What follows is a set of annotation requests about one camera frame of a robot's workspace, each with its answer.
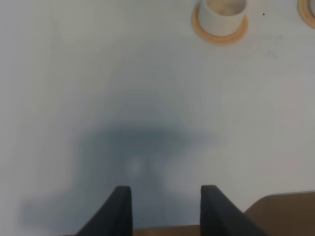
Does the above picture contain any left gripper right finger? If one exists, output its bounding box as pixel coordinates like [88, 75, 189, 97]
[200, 185, 265, 236]

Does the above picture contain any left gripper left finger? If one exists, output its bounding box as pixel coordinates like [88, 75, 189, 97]
[76, 186, 132, 236]

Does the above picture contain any left white teacup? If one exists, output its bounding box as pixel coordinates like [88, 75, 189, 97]
[198, 0, 248, 37]

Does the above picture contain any left orange cup coaster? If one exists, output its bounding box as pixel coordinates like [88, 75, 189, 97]
[191, 3, 249, 46]

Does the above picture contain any right orange cup coaster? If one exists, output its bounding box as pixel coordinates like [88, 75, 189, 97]
[297, 0, 315, 29]

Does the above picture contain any orange cup coaster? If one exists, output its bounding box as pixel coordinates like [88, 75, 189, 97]
[297, 0, 315, 29]
[191, 3, 249, 46]

